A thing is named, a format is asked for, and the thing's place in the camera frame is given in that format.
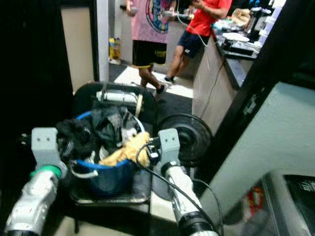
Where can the yellow garment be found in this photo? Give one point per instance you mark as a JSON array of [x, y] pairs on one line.
[[130, 150]]

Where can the dark plaid garment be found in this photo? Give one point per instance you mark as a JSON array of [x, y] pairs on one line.
[[108, 123]]

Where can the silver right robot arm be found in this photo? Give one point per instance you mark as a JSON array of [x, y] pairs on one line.
[[187, 196]]

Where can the grey top-load washing machine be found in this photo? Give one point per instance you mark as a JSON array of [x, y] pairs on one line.
[[275, 206]]

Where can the black garment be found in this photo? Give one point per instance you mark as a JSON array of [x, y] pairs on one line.
[[71, 132]]

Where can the metal tray stand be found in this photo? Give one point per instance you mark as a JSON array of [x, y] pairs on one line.
[[140, 189]]

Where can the black round fan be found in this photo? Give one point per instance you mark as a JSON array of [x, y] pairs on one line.
[[194, 135]]

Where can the blue laundry basket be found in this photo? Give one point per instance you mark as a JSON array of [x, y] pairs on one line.
[[103, 179]]

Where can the white roll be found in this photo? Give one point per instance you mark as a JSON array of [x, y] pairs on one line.
[[120, 96]]

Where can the kitchen counter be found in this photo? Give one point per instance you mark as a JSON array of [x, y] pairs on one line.
[[209, 88]]

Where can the yellow bottle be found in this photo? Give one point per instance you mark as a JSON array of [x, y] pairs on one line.
[[114, 49]]

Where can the person in pink shirt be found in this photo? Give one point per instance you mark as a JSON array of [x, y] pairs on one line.
[[150, 24]]

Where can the white plate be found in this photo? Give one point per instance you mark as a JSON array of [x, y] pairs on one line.
[[236, 37]]

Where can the person in red shirt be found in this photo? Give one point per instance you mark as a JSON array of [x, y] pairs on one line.
[[206, 19]]

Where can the black kettle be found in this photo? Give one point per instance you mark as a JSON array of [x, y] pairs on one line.
[[258, 19]]

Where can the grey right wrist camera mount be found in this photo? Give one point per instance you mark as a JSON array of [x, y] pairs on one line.
[[170, 145]]

